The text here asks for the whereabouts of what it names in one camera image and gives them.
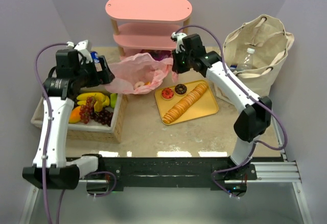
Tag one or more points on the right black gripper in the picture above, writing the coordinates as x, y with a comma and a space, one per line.
177, 62

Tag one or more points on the chocolate donut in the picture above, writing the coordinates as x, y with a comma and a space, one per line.
180, 89

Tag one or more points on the pink plastic bag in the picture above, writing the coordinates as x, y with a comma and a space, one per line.
140, 67

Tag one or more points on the orange mango fruit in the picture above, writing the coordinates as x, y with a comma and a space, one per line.
75, 116

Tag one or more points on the wicker basket with liner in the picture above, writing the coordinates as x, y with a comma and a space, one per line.
115, 121

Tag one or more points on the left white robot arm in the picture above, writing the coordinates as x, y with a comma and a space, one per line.
50, 168

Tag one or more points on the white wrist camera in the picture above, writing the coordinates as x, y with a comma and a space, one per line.
84, 47
178, 38

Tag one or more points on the cream canvas tote bag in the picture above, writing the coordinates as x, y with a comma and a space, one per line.
271, 42

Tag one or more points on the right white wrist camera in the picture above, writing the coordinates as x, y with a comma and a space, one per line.
178, 38

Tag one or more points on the dark red grapes bunch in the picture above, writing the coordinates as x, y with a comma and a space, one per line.
103, 117

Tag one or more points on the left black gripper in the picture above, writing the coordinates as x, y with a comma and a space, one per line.
103, 69

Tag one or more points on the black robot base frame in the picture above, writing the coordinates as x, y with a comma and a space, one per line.
117, 174

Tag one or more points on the yellow banana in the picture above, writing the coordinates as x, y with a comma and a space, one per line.
96, 100

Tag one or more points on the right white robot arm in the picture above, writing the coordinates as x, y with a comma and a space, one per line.
254, 116

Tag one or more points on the long baguette bread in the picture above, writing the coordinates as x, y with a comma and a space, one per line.
185, 103

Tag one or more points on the white iced donut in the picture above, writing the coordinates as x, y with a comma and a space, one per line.
138, 84

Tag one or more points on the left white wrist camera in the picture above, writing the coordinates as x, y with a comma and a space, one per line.
84, 47

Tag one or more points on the yellow plastic tray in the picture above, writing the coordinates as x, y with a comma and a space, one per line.
205, 106

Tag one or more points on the purple snack packet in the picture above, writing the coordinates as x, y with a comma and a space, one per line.
158, 55

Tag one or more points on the blue white tin can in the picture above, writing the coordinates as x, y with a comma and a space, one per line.
95, 57

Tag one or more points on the green fruit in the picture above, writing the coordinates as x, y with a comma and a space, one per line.
113, 99

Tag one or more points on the pink three-tier shelf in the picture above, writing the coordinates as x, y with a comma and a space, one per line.
146, 24

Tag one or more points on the pink sprinkled donut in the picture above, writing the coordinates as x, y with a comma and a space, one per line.
167, 94

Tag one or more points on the clear water bottle green label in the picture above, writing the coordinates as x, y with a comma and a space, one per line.
246, 62

